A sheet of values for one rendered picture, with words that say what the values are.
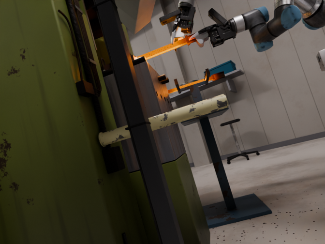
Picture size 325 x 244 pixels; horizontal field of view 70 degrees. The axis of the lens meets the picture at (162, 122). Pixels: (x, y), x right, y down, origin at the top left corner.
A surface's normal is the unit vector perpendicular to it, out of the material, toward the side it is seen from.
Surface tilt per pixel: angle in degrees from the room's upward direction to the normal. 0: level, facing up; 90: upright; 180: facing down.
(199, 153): 90
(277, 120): 90
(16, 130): 90
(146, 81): 90
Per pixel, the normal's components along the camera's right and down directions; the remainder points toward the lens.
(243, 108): -0.48, 0.05
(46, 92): -0.22, -0.04
